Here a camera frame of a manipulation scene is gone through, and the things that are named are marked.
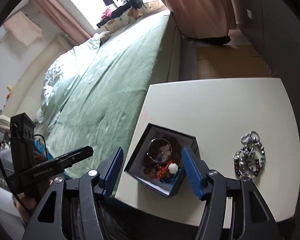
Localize red string bracelet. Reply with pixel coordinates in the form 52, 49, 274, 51
152, 163, 172, 181

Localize brown rudraksha bead bracelet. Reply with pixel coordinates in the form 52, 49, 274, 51
142, 135, 184, 179

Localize dark metallic bead bracelet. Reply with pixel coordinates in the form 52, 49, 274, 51
233, 144, 266, 181

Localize silver chain bracelet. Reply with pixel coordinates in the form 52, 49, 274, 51
232, 130, 262, 178

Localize thin silver bangle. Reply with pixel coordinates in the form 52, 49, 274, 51
146, 138, 172, 164

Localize black square jewelry box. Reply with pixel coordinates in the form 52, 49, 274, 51
124, 124, 199, 197

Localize person's left hand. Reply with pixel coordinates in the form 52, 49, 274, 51
15, 193, 38, 228

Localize green bed blanket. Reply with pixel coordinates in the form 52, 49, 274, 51
43, 10, 172, 179

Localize white square side table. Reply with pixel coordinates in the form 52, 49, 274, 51
129, 78, 300, 222

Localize cream padded headboard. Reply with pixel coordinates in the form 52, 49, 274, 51
0, 35, 72, 126

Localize light floral duvet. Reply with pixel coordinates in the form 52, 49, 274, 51
36, 34, 101, 135

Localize beige hanging towel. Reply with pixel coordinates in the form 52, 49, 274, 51
4, 11, 43, 47

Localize white air conditioner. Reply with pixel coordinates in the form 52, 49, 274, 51
0, 28, 10, 47

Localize pink left curtain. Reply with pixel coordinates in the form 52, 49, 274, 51
31, 0, 91, 44

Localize pink curtain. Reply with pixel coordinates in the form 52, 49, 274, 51
31, 0, 91, 44
161, 0, 236, 39

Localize pink right curtain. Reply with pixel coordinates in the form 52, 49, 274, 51
161, 0, 236, 39

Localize floral window seat cushion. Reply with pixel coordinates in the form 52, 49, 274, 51
99, 0, 167, 33

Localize black clothes on sill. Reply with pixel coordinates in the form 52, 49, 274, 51
97, 0, 143, 28

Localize black cable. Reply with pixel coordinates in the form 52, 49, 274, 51
0, 123, 48, 215

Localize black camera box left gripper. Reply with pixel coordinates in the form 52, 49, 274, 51
10, 113, 35, 178

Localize white wall switch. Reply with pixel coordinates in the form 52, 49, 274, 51
247, 9, 253, 19

